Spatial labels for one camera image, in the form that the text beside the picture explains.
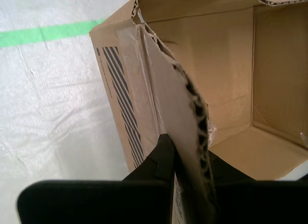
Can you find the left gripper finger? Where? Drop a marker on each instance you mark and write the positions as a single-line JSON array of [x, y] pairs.
[[260, 202], [96, 202]]

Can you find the brown cardboard box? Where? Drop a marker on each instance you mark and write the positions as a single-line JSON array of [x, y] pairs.
[[228, 65]]

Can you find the white plastic table cover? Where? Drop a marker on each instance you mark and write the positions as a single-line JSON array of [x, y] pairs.
[[48, 101]]

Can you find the long green tape strip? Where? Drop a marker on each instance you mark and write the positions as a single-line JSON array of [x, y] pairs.
[[48, 33]]

